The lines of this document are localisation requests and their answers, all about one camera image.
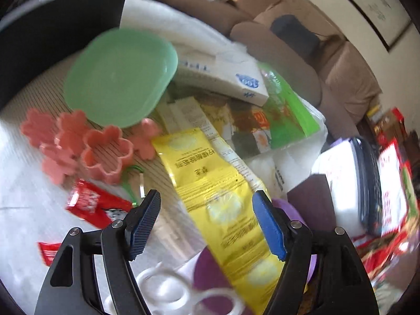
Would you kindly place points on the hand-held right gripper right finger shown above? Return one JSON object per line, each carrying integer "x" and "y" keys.
{"x": 267, "y": 226}

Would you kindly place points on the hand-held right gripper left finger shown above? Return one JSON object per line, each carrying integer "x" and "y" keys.
{"x": 144, "y": 223}

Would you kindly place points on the yellow packet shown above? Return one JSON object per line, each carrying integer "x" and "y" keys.
{"x": 203, "y": 177}

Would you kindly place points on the black box with white inside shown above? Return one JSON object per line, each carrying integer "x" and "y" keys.
{"x": 49, "y": 39}

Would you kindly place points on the white plastic bag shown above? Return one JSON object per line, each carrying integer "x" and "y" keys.
{"x": 262, "y": 167}

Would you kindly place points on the red candy packet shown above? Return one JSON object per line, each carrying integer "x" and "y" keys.
{"x": 88, "y": 200}

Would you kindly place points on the white tissue pack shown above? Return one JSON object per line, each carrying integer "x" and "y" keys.
{"x": 341, "y": 183}

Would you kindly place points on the pink flower-shaped mould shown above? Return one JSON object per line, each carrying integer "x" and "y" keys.
{"x": 36, "y": 126}
{"x": 59, "y": 167}
{"x": 70, "y": 128}
{"x": 144, "y": 137}

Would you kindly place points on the small red candy wrapper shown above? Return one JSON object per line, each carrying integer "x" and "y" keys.
{"x": 49, "y": 252}

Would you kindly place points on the brown orange snack packet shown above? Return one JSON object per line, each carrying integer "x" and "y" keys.
{"x": 242, "y": 121}

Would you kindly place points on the black remote control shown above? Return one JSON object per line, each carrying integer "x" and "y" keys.
{"x": 370, "y": 183}

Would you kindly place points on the green packet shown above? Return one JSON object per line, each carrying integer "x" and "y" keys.
{"x": 292, "y": 115}

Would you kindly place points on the pile of red snack bags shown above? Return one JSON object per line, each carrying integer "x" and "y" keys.
{"x": 390, "y": 170}

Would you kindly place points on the green plastic plate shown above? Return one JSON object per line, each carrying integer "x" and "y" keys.
{"x": 118, "y": 75}

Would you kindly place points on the white box with blue print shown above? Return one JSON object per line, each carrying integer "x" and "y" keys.
{"x": 226, "y": 82}

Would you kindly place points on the beige sofa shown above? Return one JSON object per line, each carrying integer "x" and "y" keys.
{"x": 344, "y": 72}

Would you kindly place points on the dark cushion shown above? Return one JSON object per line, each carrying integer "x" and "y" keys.
{"x": 295, "y": 34}

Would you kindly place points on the framed wall painting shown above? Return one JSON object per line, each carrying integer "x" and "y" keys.
{"x": 370, "y": 3}

